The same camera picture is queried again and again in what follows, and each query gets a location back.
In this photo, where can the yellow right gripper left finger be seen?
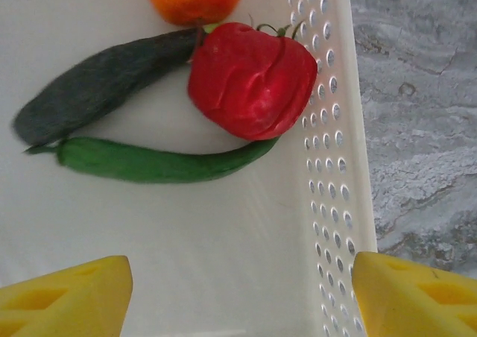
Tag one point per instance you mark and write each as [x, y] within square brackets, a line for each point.
[63, 303]

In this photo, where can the orange toy tangerine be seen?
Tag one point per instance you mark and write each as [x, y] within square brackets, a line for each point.
[194, 1]

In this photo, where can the red toy bell pepper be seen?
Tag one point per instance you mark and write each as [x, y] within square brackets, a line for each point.
[253, 83]

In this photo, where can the green toy chili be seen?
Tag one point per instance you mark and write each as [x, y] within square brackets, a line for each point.
[149, 162]

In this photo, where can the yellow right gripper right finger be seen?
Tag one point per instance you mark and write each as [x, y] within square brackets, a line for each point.
[417, 303]

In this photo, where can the white perforated plastic basket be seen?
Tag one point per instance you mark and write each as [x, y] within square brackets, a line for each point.
[186, 240]

